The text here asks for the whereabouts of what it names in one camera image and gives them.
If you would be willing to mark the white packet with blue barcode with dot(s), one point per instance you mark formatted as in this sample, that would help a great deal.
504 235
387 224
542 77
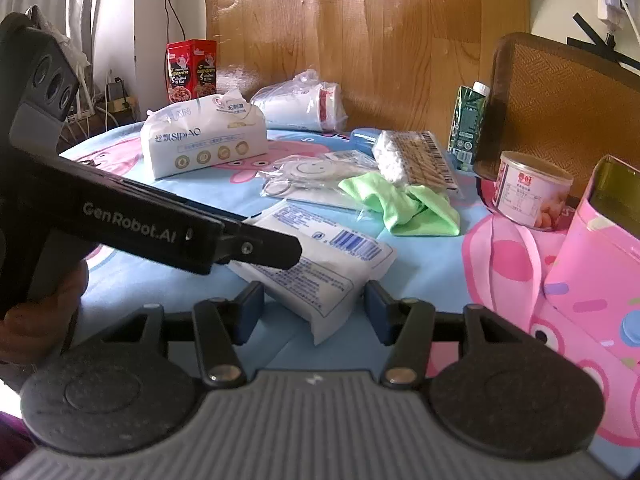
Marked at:
320 270

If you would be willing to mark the clear packet with smiley mirror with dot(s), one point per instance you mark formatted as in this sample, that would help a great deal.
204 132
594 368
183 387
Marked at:
305 170

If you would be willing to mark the cartoon pig printed tablecloth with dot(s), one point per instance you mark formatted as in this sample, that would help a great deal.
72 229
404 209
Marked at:
175 220

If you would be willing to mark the pink tin box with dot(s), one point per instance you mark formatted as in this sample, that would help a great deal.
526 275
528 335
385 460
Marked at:
590 270

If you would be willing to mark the person's left hand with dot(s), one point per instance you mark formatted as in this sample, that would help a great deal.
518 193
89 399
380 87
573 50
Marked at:
42 317

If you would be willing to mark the cotton swab bag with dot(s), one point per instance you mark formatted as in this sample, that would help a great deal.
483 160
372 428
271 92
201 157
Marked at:
405 160

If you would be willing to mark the long black tape strip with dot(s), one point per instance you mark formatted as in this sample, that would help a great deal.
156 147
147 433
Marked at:
605 52

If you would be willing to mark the pink labelled food can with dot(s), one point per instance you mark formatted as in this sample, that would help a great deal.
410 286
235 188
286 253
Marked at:
525 195

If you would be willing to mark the plastic bag of paper cups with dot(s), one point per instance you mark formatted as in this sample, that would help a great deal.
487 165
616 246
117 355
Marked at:
295 105

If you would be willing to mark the white curtain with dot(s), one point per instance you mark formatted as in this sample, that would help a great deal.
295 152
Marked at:
95 15

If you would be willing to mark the blue plastic case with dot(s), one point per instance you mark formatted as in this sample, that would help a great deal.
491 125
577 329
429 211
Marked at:
362 140

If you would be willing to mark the white tissue pack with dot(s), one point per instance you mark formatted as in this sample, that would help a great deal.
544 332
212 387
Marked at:
200 140

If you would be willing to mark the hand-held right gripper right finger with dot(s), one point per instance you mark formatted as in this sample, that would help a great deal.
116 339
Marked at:
377 317

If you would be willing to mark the green drink carton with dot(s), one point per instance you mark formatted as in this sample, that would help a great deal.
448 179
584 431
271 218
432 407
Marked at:
465 130

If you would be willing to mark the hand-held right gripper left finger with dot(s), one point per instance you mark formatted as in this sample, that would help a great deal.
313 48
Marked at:
250 312

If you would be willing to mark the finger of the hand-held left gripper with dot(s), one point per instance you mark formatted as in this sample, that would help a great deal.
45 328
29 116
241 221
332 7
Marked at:
265 250

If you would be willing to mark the short black tape strip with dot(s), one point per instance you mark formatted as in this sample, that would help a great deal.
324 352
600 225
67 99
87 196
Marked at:
590 27

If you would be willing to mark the floor power strip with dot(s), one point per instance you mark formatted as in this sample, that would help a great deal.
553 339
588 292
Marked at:
82 112

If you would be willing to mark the clear packet with barcode label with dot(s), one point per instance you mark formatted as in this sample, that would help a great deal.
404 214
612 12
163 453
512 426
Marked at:
345 157

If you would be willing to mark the green cloth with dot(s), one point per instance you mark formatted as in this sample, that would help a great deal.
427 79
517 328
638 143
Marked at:
420 215

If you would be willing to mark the red snack box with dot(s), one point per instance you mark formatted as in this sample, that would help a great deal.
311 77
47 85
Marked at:
192 70

